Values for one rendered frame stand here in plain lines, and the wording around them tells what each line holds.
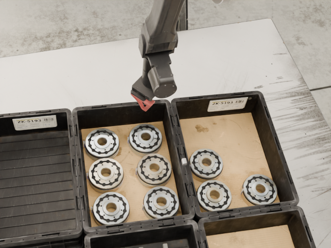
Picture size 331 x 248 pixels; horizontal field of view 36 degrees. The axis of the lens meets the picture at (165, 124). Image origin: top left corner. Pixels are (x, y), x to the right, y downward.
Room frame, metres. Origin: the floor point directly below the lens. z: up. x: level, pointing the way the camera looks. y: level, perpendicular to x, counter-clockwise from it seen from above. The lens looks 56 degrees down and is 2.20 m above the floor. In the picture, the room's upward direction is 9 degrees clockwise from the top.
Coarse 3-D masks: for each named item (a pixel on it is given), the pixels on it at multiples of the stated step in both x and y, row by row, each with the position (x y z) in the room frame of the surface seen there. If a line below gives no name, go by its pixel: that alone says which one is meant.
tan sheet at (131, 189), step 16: (96, 128) 0.86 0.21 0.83; (112, 128) 0.87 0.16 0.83; (128, 128) 0.88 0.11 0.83; (160, 128) 0.89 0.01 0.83; (128, 144) 0.82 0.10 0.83; (128, 160) 0.76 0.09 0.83; (128, 176) 0.71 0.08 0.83; (96, 192) 0.64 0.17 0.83; (128, 192) 0.66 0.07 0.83; (144, 192) 0.66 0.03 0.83; (176, 192) 0.68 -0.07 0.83; (112, 208) 0.60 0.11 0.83; (96, 224) 0.54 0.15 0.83
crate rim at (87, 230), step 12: (84, 108) 0.86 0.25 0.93; (96, 108) 0.86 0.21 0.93; (108, 108) 0.87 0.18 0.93; (168, 108) 0.91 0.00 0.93; (72, 120) 0.81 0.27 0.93; (180, 156) 0.75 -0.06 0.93; (180, 168) 0.71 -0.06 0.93; (84, 192) 0.59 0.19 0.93; (84, 204) 0.56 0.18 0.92; (192, 204) 0.60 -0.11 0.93; (84, 216) 0.52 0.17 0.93; (180, 216) 0.56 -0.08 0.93; (192, 216) 0.57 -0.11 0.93; (84, 228) 0.49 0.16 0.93; (96, 228) 0.49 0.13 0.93; (108, 228) 0.50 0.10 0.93; (120, 228) 0.50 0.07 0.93
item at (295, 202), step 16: (192, 96) 0.97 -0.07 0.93; (208, 96) 0.98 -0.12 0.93; (224, 96) 0.99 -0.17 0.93; (240, 96) 1.00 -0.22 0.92; (176, 112) 0.90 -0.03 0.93; (176, 128) 0.84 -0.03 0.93; (272, 128) 0.90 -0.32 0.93; (192, 176) 0.69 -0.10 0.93; (288, 176) 0.75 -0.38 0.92; (192, 192) 0.64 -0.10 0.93; (240, 208) 0.62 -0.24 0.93; (256, 208) 0.62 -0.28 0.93; (272, 208) 0.63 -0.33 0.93
